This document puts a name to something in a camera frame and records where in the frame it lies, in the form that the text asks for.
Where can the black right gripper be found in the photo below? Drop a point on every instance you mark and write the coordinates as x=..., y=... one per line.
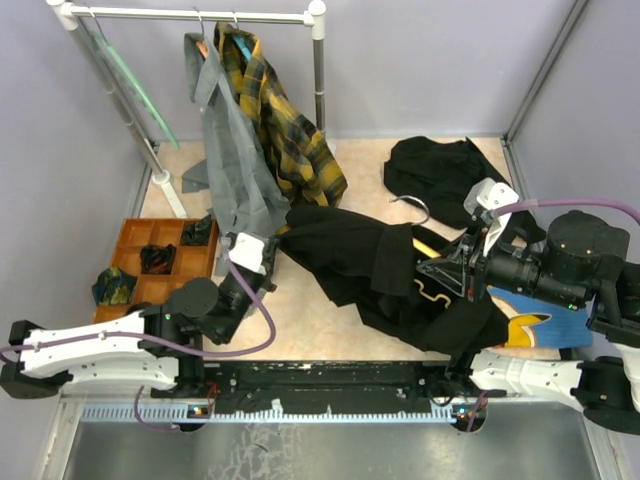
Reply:
x=451, y=270

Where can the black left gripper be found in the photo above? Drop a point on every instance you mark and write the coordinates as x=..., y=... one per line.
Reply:
x=268, y=264

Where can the black shirt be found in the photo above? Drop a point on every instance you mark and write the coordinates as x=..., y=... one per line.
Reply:
x=439, y=174
x=358, y=260

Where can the yellow hanger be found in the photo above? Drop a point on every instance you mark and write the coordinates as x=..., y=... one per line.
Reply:
x=425, y=250

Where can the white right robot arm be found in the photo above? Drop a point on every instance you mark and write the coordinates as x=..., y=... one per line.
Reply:
x=581, y=283

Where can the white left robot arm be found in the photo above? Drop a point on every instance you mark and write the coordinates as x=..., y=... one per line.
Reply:
x=158, y=347

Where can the grey shirt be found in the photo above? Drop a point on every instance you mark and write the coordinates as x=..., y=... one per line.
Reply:
x=244, y=194

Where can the yellow plaid shirt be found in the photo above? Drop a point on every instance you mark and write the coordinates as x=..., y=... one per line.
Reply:
x=296, y=151

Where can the green hanger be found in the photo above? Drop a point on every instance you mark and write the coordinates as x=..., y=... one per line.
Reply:
x=124, y=72

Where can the dark patterned rolled cloth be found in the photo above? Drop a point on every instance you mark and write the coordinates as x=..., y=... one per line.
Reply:
x=197, y=233

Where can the orange wooden tray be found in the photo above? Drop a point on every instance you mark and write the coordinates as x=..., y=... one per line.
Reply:
x=190, y=261

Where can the blue pikachu cloth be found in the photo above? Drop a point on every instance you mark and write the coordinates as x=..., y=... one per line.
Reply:
x=537, y=324

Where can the black rolled belt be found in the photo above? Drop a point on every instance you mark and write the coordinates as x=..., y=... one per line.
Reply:
x=157, y=260

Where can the green yellow patterned cloth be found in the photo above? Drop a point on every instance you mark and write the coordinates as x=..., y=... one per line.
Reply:
x=113, y=286

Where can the white clothes rack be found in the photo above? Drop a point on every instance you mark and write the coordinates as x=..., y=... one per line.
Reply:
x=127, y=93

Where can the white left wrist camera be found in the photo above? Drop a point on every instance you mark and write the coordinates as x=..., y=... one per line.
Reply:
x=246, y=250

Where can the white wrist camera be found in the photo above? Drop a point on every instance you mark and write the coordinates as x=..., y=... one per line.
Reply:
x=246, y=250
x=481, y=202

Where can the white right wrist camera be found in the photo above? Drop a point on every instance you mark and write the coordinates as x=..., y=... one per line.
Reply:
x=481, y=202

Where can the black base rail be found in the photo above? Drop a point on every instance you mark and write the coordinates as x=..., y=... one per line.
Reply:
x=347, y=387

